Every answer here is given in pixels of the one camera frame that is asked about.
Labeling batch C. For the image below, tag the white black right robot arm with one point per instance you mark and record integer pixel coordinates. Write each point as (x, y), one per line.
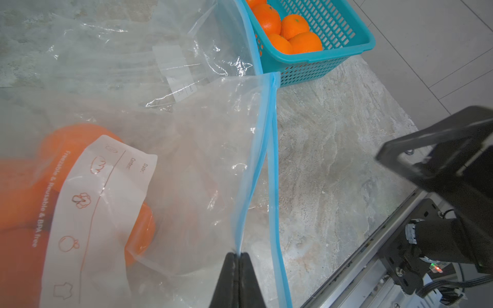
(429, 237)

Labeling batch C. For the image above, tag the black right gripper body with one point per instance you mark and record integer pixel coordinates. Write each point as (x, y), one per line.
(460, 171)

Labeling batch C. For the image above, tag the orange fruit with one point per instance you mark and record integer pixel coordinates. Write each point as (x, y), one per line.
(26, 199)
(253, 3)
(23, 252)
(268, 18)
(307, 42)
(141, 236)
(293, 25)
(62, 148)
(281, 44)

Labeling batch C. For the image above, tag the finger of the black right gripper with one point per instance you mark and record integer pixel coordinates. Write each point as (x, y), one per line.
(470, 118)

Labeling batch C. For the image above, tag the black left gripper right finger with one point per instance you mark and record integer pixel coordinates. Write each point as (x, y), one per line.
(249, 293)

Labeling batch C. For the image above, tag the clear zip-top bag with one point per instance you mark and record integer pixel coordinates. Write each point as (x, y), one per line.
(206, 166)
(152, 53)

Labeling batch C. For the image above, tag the aluminium mounting rail frame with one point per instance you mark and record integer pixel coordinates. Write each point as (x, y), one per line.
(363, 280)

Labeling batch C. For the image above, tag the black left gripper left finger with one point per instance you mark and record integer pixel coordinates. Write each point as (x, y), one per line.
(227, 290)

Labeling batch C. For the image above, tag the teal plastic perforated basket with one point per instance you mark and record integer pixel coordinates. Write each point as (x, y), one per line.
(342, 32)

